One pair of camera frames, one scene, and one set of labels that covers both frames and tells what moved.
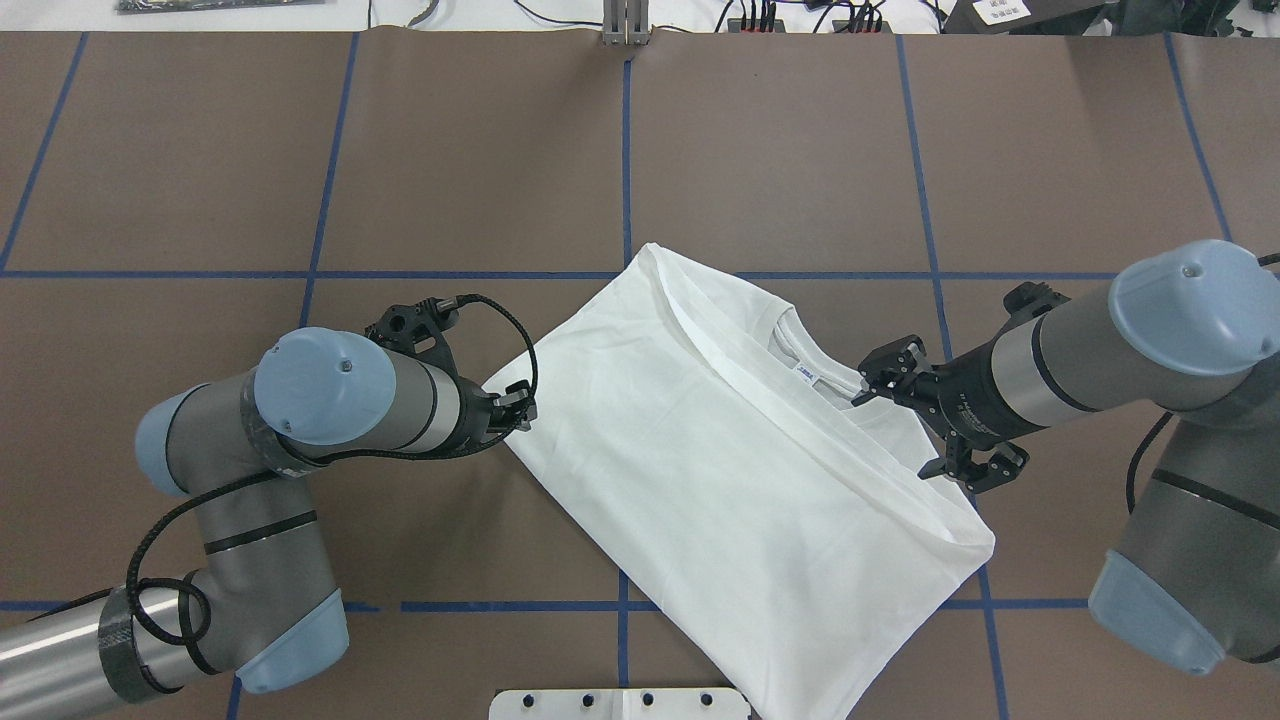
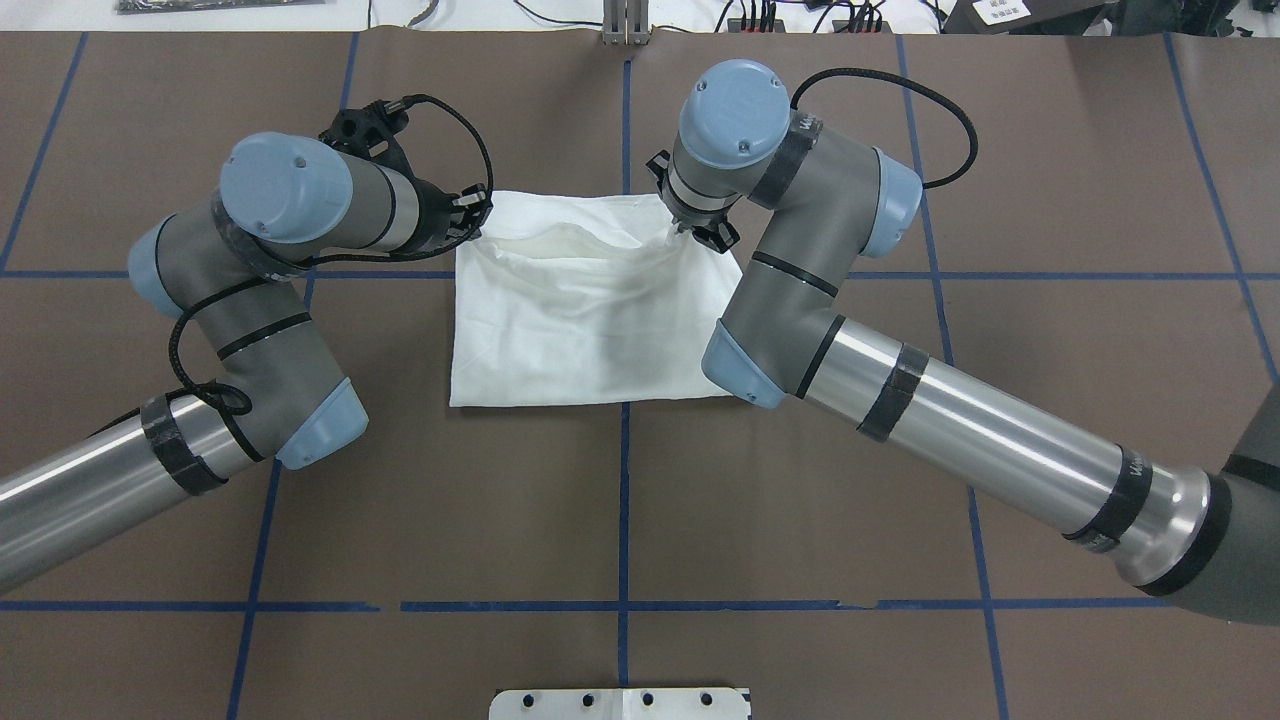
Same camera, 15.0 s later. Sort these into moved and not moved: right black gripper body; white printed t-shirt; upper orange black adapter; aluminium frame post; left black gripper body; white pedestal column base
Moved: left black gripper body; right black gripper body; white printed t-shirt
Not moved: white pedestal column base; upper orange black adapter; aluminium frame post
